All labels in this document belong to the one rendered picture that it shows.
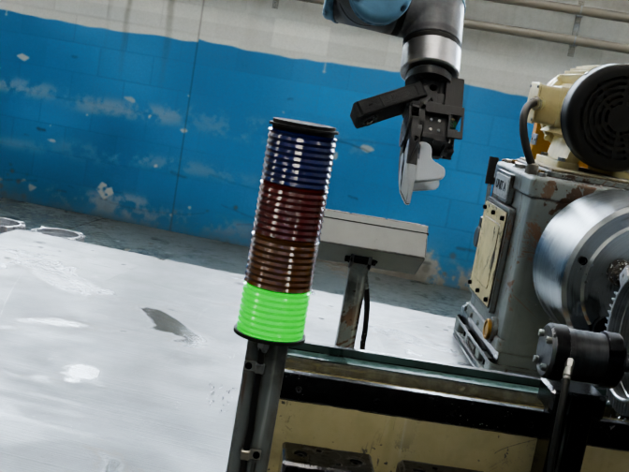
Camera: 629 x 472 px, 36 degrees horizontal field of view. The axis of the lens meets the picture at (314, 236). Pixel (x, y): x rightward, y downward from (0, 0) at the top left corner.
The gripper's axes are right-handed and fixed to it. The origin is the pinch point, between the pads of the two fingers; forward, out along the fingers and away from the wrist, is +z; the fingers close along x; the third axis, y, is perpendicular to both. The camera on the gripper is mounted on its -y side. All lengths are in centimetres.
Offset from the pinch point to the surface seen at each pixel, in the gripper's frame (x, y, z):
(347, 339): 5.6, -4.9, 21.0
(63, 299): 42, -52, 11
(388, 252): -3.3, -1.7, 10.5
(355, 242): -3.4, -6.5, 9.8
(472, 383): -9.1, 9.6, 28.4
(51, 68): 499, -183, -289
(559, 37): 389, 151, -311
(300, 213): -52, -17, 28
